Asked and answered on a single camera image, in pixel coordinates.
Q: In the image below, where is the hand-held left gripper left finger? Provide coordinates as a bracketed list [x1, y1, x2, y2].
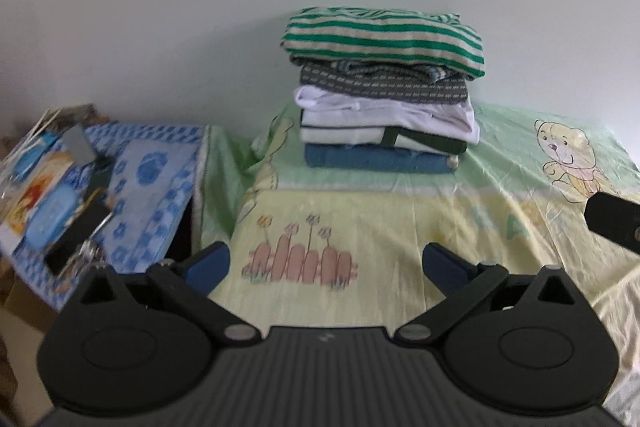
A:
[82, 241, 261, 347]

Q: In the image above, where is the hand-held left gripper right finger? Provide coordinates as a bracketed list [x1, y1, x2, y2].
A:
[395, 243, 578, 343]

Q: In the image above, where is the green white striped shirt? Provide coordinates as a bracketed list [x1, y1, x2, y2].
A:
[279, 6, 487, 81]

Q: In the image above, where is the stack of folded clothes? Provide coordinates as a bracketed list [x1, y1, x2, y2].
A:
[293, 85, 481, 144]

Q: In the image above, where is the bear print blanket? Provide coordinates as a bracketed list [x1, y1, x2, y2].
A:
[192, 99, 640, 410]

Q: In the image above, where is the blue patterned side table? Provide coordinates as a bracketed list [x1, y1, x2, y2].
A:
[12, 122, 212, 314]

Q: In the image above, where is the bunch of keys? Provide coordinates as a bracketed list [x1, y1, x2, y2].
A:
[59, 238, 109, 281]

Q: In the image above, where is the blue folded garment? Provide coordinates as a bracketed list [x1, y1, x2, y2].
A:
[303, 142, 459, 176]

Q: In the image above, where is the black wallet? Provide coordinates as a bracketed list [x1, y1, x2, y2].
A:
[44, 201, 114, 276]

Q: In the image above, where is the white dark-trimmed folded garment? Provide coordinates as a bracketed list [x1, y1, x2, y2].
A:
[299, 108, 469, 156]

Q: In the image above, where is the blue pencil case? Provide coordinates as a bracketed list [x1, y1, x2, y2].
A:
[24, 183, 84, 249]

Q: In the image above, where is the grey phone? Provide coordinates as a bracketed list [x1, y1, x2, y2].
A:
[59, 123, 97, 166]

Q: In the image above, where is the grey patterned folded garment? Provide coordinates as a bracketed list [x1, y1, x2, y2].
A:
[298, 59, 471, 104]

